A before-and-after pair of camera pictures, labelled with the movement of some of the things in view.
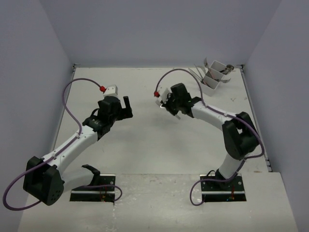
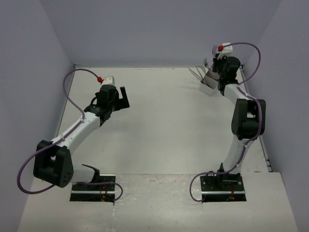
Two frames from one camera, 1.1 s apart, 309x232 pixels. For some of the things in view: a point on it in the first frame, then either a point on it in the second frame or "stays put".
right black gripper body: (173, 105) -> (218, 65)
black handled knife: (198, 72) stays put
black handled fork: (203, 68) stays put
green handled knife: (200, 79) stays put
